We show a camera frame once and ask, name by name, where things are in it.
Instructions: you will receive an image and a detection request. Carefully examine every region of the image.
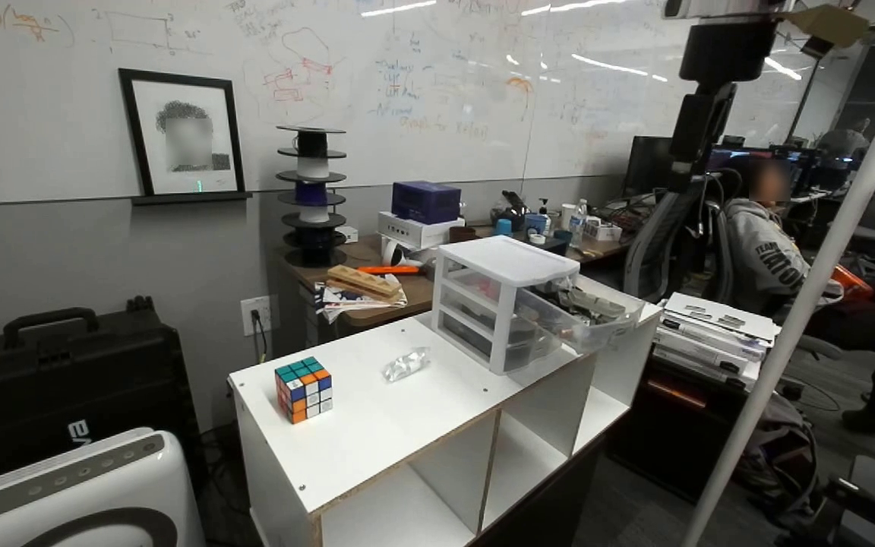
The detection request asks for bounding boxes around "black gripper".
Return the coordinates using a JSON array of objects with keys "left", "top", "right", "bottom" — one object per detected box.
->
[{"left": 671, "top": 18, "right": 782, "bottom": 190}]

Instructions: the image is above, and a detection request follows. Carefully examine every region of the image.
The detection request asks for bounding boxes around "transparent plastic drawer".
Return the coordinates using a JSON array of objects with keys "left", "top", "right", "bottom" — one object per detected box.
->
[
  {"left": 437, "top": 312, "right": 554, "bottom": 374},
  {"left": 437, "top": 287, "right": 561, "bottom": 342},
  {"left": 515, "top": 272, "right": 666, "bottom": 355}
]

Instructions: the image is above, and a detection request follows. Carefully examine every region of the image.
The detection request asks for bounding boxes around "white plastic drawer unit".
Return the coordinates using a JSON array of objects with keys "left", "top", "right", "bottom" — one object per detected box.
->
[{"left": 433, "top": 235, "right": 583, "bottom": 376}]

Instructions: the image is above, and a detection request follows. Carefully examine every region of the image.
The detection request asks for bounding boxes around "lit computer monitor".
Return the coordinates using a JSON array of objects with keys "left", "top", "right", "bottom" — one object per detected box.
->
[{"left": 707, "top": 144, "right": 829, "bottom": 208}]

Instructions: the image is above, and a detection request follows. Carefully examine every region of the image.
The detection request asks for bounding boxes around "black computer monitor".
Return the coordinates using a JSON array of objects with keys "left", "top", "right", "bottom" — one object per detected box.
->
[{"left": 626, "top": 134, "right": 699, "bottom": 196}]

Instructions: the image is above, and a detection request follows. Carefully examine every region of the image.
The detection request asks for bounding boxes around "grey office chair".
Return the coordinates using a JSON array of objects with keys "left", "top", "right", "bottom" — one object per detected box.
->
[{"left": 620, "top": 175, "right": 729, "bottom": 305}]

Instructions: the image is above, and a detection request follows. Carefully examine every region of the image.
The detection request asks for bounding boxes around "seated person grey hoodie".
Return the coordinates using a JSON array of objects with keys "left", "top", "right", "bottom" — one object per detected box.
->
[{"left": 713, "top": 149, "right": 875, "bottom": 438}]

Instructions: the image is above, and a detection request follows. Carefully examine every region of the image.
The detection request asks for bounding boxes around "white bottle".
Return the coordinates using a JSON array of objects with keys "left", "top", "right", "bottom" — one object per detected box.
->
[{"left": 559, "top": 196, "right": 589, "bottom": 253}]

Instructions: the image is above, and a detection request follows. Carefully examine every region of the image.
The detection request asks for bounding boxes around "long white pole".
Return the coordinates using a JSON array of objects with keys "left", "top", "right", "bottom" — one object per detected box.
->
[{"left": 679, "top": 38, "right": 875, "bottom": 547}]

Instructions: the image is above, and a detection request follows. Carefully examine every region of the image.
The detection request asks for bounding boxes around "stack of white boxes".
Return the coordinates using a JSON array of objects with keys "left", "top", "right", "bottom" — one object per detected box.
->
[{"left": 657, "top": 289, "right": 784, "bottom": 382}]

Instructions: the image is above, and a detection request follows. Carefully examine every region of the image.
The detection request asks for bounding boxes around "orange cloth piece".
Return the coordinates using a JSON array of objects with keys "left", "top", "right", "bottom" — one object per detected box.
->
[{"left": 829, "top": 262, "right": 875, "bottom": 308}]

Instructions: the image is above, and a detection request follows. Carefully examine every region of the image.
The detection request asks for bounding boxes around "orange oblong object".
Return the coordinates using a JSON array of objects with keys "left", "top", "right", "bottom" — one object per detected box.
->
[{"left": 647, "top": 376, "right": 710, "bottom": 409}]

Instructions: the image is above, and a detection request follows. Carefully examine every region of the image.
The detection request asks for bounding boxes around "dark blue box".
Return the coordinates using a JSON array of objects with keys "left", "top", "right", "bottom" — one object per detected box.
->
[{"left": 390, "top": 178, "right": 464, "bottom": 224}]

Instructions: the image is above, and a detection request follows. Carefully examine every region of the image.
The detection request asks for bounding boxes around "white cardboard box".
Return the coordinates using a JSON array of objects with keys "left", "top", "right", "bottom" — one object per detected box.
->
[{"left": 375, "top": 208, "right": 467, "bottom": 253}]

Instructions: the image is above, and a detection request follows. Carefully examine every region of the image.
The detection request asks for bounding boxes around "black low cabinet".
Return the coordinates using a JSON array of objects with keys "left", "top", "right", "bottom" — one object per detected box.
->
[{"left": 607, "top": 342, "right": 766, "bottom": 497}]

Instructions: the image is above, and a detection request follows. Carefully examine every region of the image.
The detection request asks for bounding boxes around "black backpack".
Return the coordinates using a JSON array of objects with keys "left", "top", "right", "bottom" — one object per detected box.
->
[{"left": 739, "top": 393, "right": 836, "bottom": 511}]

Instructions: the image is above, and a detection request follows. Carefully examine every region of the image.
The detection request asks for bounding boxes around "brown wooden desk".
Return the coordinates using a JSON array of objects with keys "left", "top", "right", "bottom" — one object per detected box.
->
[{"left": 286, "top": 224, "right": 632, "bottom": 345}]

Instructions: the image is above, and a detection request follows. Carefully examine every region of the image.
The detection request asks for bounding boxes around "orange hand tool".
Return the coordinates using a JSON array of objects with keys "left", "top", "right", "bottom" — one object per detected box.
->
[{"left": 358, "top": 262, "right": 424, "bottom": 280}]

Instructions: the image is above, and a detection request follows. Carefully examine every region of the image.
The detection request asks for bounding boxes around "beige wooden block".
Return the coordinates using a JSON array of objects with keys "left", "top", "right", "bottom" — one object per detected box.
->
[{"left": 324, "top": 264, "right": 405, "bottom": 300}]

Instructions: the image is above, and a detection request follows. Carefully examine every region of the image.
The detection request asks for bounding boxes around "crumpled white plastic bag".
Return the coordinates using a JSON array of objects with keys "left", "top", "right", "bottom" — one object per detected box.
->
[{"left": 313, "top": 282, "right": 410, "bottom": 325}]

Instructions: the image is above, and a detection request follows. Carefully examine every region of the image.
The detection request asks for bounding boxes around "stack of filament spools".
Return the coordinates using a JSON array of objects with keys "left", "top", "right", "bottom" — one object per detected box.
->
[{"left": 273, "top": 121, "right": 352, "bottom": 267}]

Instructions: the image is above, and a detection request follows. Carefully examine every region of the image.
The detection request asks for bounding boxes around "white shelf cabinet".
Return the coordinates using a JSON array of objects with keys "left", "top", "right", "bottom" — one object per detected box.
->
[{"left": 228, "top": 291, "right": 666, "bottom": 547}]

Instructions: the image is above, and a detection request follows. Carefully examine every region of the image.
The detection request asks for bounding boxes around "rubik's cube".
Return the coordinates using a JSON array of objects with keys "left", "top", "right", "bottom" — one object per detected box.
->
[{"left": 273, "top": 352, "right": 337, "bottom": 424}]

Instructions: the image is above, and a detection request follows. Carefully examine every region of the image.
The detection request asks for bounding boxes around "black framed picture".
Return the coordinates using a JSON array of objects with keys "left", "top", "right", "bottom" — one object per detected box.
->
[{"left": 117, "top": 68, "right": 249, "bottom": 204}]

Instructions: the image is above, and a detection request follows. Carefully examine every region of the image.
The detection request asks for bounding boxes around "black hard case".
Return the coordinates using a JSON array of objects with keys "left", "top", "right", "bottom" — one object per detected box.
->
[{"left": 0, "top": 295, "right": 205, "bottom": 497}]

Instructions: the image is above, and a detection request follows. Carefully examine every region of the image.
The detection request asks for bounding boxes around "white air purifier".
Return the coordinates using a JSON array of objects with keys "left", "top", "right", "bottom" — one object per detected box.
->
[{"left": 0, "top": 423, "right": 207, "bottom": 547}]

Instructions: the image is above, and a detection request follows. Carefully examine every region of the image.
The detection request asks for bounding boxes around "white wall power outlet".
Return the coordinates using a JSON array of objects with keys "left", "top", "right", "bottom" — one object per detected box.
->
[{"left": 237, "top": 291, "right": 278, "bottom": 336}]

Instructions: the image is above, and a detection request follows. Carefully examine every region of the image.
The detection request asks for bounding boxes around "black power cable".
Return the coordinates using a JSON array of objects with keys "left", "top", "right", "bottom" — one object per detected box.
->
[{"left": 249, "top": 308, "right": 278, "bottom": 364}]

